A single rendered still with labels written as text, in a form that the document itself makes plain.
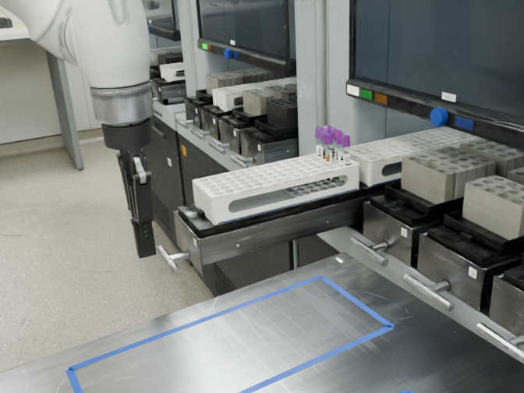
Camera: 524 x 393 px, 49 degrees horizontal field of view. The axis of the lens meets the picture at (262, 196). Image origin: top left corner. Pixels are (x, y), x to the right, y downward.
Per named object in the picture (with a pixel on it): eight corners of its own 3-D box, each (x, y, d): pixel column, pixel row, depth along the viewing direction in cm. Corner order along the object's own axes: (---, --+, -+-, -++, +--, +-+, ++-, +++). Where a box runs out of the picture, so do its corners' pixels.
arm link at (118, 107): (141, 74, 92) (146, 110, 94) (84, 82, 88) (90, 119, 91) (157, 83, 84) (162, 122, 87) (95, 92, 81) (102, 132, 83)
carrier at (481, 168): (484, 198, 99) (487, 165, 97) (475, 200, 98) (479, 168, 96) (437, 178, 109) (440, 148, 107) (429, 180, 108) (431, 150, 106)
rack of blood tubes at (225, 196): (332, 178, 116) (331, 150, 114) (360, 194, 108) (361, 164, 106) (194, 211, 105) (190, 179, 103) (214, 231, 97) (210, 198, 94)
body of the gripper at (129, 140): (157, 121, 86) (164, 178, 90) (142, 110, 94) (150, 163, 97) (107, 129, 84) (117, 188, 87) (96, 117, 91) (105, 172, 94)
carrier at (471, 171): (475, 200, 98) (478, 168, 96) (465, 203, 98) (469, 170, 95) (428, 180, 108) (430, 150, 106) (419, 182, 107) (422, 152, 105)
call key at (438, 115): (434, 123, 92) (436, 105, 91) (447, 127, 90) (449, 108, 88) (428, 125, 92) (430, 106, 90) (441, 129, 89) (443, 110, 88)
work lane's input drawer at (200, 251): (455, 173, 134) (458, 136, 131) (502, 192, 122) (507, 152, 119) (154, 251, 106) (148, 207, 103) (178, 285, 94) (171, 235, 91)
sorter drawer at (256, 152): (440, 116, 180) (441, 88, 176) (472, 126, 168) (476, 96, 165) (226, 160, 152) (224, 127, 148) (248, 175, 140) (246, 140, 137)
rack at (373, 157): (451, 150, 128) (454, 124, 126) (486, 163, 120) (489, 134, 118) (339, 177, 117) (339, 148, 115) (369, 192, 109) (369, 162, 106)
